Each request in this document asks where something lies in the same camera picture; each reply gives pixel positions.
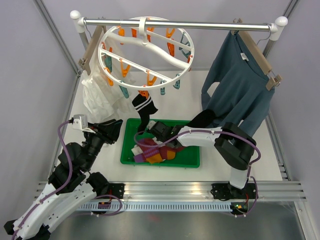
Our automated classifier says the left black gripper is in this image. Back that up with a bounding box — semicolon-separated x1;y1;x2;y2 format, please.
83;118;124;170

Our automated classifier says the black sock with white stripes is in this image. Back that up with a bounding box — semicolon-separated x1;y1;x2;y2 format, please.
132;94;158;133

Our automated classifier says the teal front clothes peg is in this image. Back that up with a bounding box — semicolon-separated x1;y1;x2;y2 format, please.
160;79;167;96

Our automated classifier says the orange front clothes peg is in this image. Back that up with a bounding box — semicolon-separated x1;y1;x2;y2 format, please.
138;90;150;99

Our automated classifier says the white round clip hanger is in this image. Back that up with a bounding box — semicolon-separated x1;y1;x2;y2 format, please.
97;16;195;91

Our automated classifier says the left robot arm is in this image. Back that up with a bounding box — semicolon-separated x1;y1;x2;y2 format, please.
4;114;125;240

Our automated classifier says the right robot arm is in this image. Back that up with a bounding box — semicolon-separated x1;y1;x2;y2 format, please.
146;120;261;198

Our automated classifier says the white garment on hanger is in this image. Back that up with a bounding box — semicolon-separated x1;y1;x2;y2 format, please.
81;43;136;123

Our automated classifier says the left beige wooden hanger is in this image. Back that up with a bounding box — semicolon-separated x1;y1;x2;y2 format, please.
78;25;107;75

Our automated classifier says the beige wooden hanger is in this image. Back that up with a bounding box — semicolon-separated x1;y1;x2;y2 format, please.
231;30;283;91
78;25;107;75

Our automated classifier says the blue sweater on hanger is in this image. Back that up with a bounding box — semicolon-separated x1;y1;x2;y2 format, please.
201;33;275;136

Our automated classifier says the right beige wooden hanger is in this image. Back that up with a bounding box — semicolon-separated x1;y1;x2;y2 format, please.
231;30;283;91

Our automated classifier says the maroon orange sock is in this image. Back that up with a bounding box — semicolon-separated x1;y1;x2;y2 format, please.
137;138;186;161

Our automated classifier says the purple orange sock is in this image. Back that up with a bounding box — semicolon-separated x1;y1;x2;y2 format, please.
131;145;163;164

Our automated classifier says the green plastic tray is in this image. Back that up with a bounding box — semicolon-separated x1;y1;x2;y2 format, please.
120;118;200;169

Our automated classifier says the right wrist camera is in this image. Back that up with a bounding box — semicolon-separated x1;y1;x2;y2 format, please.
145;120;157;131

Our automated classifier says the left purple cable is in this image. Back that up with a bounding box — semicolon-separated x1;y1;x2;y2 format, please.
11;119;75;240

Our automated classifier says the white slotted cable duct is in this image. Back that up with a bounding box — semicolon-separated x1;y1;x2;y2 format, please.
77;201;232;213

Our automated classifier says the silver clothes rail bar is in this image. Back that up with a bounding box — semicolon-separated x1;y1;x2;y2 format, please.
70;10;289;41

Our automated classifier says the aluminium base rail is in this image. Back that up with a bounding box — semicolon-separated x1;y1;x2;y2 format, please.
37;181;307;201

